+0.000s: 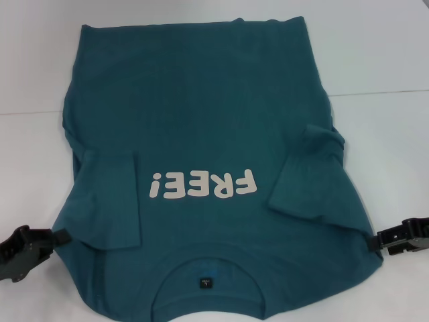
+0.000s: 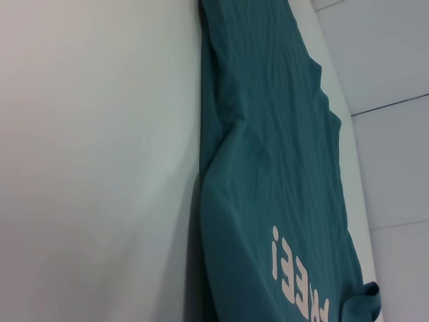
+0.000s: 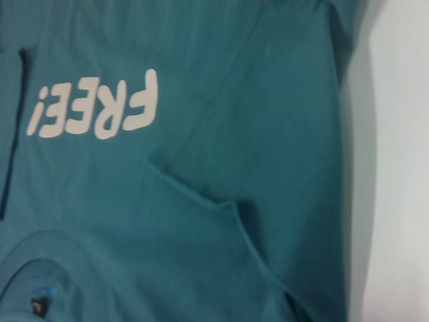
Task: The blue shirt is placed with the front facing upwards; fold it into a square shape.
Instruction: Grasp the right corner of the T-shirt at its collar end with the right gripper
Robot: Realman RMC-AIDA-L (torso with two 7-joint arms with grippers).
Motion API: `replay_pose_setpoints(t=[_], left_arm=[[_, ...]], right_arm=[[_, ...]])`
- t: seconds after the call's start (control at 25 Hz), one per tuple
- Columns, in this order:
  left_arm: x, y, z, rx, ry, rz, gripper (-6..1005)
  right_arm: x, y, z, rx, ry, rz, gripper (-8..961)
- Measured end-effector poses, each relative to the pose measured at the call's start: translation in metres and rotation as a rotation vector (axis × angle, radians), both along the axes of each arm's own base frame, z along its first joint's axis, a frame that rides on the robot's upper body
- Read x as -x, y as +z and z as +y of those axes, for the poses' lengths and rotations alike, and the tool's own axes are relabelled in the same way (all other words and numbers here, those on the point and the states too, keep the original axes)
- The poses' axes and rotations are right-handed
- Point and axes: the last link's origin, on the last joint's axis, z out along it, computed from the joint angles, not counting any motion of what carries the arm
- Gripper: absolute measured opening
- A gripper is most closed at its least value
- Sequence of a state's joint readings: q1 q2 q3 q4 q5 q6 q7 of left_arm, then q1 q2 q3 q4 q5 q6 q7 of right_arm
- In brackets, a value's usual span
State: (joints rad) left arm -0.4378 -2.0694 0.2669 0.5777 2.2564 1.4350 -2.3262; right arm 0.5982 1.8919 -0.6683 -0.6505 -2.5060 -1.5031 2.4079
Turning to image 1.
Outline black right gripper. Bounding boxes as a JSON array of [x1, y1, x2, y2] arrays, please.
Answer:
[[366, 217, 429, 256]]

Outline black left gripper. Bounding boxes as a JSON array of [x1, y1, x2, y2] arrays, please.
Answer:
[[0, 225, 72, 282]]

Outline teal T-shirt with FREE print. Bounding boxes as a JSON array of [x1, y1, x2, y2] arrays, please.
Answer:
[[52, 16, 385, 322]]

